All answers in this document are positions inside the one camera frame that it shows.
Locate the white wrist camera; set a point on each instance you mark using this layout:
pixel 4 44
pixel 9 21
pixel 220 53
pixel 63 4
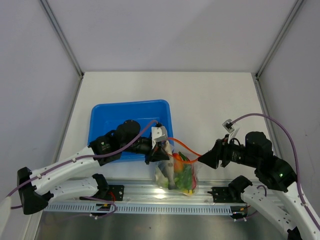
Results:
pixel 158 134
pixel 231 128

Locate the yellow orange mango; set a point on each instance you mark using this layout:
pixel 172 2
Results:
pixel 188 192

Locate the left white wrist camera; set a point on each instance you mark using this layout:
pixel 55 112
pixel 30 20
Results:
pixel 158 134

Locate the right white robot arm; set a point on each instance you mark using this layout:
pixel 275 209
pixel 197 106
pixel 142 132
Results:
pixel 298 221

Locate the small green chili pepper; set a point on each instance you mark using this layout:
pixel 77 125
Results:
pixel 183 157

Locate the clear zip top bag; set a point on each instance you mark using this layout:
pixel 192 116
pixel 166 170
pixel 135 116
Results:
pixel 177 146

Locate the aluminium frame post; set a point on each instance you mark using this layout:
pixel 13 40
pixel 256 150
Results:
pixel 283 31
pixel 53 20

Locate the right aluminium frame post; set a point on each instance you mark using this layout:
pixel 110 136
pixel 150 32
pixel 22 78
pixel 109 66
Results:
pixel 283 31

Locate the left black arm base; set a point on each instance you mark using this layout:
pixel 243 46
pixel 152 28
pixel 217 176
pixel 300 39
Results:
pixel 116 192

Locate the left aluminium frame post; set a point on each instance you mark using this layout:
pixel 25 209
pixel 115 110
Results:
pixel 53 20

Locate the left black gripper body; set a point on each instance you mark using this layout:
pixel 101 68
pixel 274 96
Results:
pixel 142 146

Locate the red orange mango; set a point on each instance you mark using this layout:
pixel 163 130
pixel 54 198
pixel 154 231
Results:
pixel 178 163

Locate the blue plastic bin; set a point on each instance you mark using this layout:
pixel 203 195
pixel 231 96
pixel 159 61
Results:
pixel 105 118

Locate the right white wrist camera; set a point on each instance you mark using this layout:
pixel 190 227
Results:
pixel 231 128

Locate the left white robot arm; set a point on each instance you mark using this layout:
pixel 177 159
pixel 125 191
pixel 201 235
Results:
pixel 38 188

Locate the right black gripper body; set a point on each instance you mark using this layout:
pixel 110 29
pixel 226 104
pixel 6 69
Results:
pixel 236 153

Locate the red chili pepper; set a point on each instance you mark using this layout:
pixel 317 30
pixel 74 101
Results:
pixel 194 178

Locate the aluminium mounting rail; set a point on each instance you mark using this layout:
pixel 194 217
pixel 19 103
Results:
pixel 137 192

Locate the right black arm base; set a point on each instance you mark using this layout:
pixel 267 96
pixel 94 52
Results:
pixel 225 195

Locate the dark green cucumber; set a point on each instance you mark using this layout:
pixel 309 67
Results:
pixel 183 180

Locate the white slotted cable duct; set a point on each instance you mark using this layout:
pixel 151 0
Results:
pixel 132 208

